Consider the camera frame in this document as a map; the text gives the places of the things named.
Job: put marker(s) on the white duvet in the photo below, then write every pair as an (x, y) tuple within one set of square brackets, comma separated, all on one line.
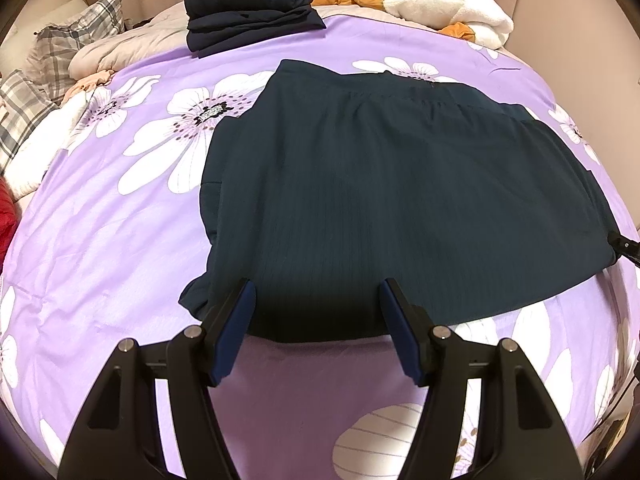
[(40, 155)]

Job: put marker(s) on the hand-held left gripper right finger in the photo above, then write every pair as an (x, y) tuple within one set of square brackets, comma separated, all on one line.
[(402, 335)]

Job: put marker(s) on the white plush blanket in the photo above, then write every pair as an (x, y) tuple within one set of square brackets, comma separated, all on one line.
[(450, 2)]

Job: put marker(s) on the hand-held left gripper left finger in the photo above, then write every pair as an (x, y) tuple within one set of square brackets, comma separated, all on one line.
[(232, 335)]

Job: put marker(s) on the red down jacket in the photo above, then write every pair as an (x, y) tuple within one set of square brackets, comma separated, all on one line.
[(7, 220)]

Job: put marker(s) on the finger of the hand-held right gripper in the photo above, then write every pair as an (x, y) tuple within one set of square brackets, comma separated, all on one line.
[(627, 250)]

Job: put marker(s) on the salmon fuzzy cloth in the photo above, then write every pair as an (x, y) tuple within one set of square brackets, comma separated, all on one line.
[(87, 85)]

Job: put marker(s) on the folded navy clothes stack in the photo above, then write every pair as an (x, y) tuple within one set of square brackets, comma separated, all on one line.
[(245, 5)]

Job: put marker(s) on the purple floral bedsheet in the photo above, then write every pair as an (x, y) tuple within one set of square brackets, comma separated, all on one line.
[(100, 235)]

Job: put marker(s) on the navy zip jacket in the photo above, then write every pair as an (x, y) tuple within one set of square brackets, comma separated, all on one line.
[(390, 185)]

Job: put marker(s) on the grey plaid pillow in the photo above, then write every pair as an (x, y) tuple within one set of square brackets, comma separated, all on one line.
[(75, 35), (20, 115)]

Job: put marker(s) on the beige quilt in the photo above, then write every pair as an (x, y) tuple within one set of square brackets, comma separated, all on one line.
[(130, 45)]

